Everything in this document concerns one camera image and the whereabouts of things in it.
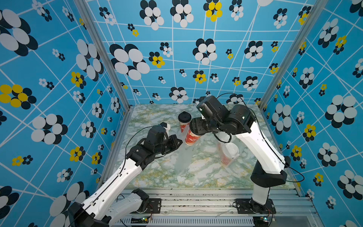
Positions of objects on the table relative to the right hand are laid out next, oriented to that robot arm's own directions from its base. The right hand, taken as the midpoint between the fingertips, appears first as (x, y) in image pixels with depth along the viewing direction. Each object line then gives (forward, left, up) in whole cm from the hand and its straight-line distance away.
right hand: (198, 124), depth 64 cm
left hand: (-2, +6, -10) cm, 12 cm away
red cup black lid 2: (-3, +3, -8) cm, 9 cm away
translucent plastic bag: (-10, +6, -13) cm, 18 cm away
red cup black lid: (+18, +8, -17) cm, 26 cm away
